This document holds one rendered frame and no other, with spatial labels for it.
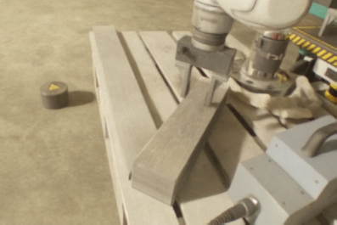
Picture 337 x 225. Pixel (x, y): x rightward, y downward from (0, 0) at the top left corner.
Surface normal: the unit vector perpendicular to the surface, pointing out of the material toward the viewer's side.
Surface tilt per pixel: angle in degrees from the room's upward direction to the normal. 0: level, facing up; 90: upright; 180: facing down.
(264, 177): 0
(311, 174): 90
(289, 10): 96
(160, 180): 90
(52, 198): 0
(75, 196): 0
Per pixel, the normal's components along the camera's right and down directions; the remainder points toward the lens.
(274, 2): 0.11, 0.65
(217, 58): -0.42, 0.47
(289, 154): -0.87, 0.18
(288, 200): 0.12, -0.83
